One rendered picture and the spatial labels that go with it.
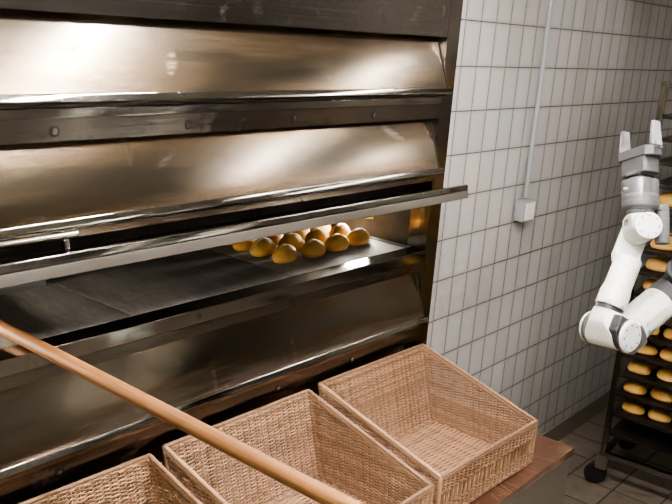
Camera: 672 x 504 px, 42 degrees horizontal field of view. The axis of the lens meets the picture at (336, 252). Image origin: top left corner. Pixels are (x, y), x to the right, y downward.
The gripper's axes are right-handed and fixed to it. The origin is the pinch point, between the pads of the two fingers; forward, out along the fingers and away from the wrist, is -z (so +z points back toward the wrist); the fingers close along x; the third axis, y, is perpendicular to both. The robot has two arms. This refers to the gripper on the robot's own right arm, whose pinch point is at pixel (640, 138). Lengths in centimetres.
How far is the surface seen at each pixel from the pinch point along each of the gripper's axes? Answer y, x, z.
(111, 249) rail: 122, -17, 39
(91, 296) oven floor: 119, -68, 44
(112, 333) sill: 117, -43, 55
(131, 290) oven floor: 109, -71, 42
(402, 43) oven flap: 34, -65, -41
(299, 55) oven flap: 74, -45, -22
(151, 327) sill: 107, -49, 52
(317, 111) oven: 65, -53, -11
